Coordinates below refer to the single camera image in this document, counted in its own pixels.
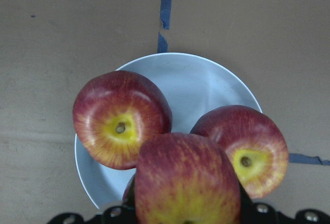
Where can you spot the light blue plate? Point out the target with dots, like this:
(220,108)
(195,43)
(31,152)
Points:
(192,85)

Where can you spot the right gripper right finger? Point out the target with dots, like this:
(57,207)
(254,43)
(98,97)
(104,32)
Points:
(259,212)

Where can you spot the yellow-red apple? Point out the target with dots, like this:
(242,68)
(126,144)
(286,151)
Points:
(185,178)

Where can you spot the red plate apple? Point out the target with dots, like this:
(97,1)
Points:
(253,143)
(115,113)

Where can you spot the red plate apple left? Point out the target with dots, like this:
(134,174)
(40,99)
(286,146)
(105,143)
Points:
(115,113)

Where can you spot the red plate apple front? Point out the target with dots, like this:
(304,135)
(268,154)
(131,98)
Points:
(253,143)

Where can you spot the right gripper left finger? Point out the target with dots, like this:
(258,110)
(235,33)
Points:
(124,213)

